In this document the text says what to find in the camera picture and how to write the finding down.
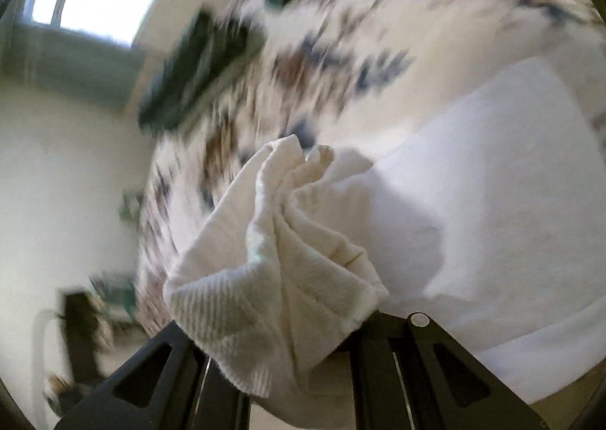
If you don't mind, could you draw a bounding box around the patterned bed blanket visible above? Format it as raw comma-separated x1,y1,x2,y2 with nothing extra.
134,0,604,338

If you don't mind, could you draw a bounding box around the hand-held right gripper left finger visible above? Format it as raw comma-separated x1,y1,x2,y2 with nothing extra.
53,319,251,430

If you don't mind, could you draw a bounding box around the white towel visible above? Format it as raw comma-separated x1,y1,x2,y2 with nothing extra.
162,56,606,429

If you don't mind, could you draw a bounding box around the dark furniture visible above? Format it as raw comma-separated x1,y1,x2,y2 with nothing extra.
44,285,119,416

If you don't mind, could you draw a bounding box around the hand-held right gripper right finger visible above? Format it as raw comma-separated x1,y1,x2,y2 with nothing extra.
349,310,550,430

